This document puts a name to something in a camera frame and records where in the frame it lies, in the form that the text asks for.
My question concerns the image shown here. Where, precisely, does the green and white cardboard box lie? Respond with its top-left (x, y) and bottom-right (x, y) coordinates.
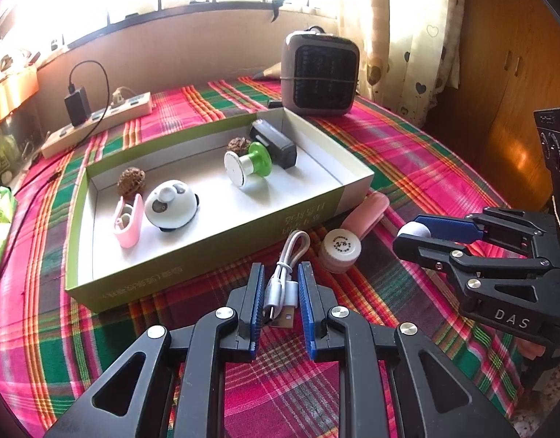
top-left (64, 108), bottom-right (374, 315)

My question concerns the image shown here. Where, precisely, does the black charger cable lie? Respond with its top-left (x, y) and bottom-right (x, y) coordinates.
top-left (68, 60), bottom-right (112, 147)

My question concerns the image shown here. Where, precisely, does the white usb cable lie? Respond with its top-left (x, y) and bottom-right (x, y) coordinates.
top-left (261, 230), bottom-right (310, 329)

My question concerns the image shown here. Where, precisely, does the plaid tablecloth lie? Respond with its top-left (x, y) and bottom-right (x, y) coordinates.
top-left (0, 75), bottom-right (532, 438)

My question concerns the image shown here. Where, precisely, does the grey desktop fan heater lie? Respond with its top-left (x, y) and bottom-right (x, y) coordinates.
top-left (280, 27), bottom-right (360, 115)

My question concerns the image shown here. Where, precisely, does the black window handle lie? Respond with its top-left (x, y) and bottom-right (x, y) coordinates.
top-left (270, 0), bottom-right (294, 23)

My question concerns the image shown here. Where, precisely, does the thin black cable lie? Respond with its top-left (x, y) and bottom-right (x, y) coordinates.
top-left (0, 170), bottom-right (62, 293)

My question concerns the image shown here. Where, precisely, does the pink curved clip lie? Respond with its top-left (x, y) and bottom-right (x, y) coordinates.
top-left (113, 193), bottom-right (144, 248)

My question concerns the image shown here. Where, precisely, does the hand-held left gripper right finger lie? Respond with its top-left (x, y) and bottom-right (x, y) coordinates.
top-left (298, 261), bottom-right (520, 438)

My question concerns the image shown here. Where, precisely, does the beige pointed pouch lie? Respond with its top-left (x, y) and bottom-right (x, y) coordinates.
top-left (253, 61), bottom-right (285, 82)

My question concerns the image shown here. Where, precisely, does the green and white spool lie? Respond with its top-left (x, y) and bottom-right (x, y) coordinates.
top-left (224, 141), bottom-right (272, 189)

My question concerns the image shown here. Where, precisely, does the round panda toy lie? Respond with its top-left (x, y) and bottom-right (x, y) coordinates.
top-left (144, 180), bottom-right (202, 233)

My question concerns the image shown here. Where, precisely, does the orange box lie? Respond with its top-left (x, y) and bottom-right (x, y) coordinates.
top-left (0, 66), bottom-right (39, 122)

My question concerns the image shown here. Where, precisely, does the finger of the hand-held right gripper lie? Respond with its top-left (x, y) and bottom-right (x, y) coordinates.
top-left (393, 233), bottom-right (552, 284)
top-left (419, 207), bottom-right (557, 256)

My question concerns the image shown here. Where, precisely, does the person's right hand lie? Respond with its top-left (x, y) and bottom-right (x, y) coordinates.
top-left (519, 338), bottom-right (548, 361)

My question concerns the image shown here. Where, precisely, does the black rectangular device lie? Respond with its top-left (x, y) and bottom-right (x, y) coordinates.
top-left (249, 119), bottom-right (298, 169)

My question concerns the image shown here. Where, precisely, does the small white round jar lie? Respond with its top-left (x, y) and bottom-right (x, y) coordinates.
top-left (319, 229), bottom-right (363, 274)

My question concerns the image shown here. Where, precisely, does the black charger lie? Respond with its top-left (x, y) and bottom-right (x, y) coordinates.
top-left (64, 87), bottom-right (93, 126)

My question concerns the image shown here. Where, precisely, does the wooden cabinet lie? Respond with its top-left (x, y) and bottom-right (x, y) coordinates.
top-left (423, 0), bottom-right (560, 220)

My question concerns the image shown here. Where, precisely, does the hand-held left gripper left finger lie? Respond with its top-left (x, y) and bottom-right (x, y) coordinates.
top-left (43, 262), bottom-right (267, 438)

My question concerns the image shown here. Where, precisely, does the heart print curtain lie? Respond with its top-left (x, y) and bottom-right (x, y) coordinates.
top-left (339, 0), bottom-right (465, 124)

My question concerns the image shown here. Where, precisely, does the beige power strip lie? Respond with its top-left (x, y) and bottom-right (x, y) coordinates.
top-left (40, 92), bottom-right (153, 160)

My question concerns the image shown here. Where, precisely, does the white ball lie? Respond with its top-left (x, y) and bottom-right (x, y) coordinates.
top-left (398, 221), bottom-right (432, 240)

